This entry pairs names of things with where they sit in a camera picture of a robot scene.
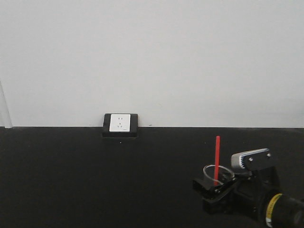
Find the black and white wall socket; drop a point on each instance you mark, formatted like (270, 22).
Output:
(120, 126)

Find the red stirring rod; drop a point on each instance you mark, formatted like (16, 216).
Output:
(217, 156)

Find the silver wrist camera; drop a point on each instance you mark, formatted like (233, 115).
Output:
(253, 160)

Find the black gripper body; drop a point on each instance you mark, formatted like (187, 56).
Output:
(254, 193)

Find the clear glass beaker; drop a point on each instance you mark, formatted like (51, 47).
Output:
(225, 174)

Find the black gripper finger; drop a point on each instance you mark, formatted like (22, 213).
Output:
(208, 185)
(218, 203)

